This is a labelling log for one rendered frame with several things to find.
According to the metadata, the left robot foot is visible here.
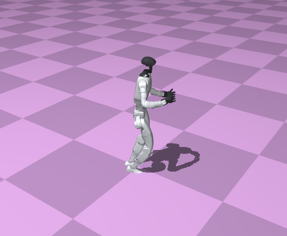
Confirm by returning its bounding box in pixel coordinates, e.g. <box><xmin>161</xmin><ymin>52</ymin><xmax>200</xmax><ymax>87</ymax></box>
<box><xmin>124</xmin><ymin>161</ymin><xmax>135</xmax><ymax>166</ymax></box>

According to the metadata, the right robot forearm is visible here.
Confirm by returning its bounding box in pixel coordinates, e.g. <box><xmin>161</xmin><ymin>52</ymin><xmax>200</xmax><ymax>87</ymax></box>
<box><xmin>144</xmin><ymin>100</ymin><xmax>166</xmax><ymax>109</ymax></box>

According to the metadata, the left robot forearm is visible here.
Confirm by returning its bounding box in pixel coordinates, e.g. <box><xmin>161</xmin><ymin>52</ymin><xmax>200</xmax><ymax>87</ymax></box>
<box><xmin>150</xmin><ymin>87</ymin><xmax>164</xmax><ymax>97</ymax></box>

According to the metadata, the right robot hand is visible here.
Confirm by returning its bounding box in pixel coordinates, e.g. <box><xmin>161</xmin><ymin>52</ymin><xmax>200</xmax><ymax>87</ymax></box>
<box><xmin>161</xmin><ymin>92</ymin><xmax>176</xmax><ymax>104</ymax></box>

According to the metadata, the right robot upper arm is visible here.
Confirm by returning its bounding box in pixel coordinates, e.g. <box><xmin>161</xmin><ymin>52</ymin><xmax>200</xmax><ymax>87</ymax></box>
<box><xmin>138</xmin><ymin>80</ymin><xmax>147</xmax><ymax>109</ymax></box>

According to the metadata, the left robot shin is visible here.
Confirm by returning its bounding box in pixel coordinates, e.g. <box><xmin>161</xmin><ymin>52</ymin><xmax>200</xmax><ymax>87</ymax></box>
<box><xmin>129</xmin><ymin>140</ymin><xmax>145</xmax><ymax>163</ymax></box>

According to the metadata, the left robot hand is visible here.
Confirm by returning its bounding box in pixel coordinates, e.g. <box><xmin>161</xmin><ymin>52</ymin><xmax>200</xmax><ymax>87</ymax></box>
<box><xmin>162</xmin><ymin>89</ymin><xmax>175</xmax><ymax>97</ymax></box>

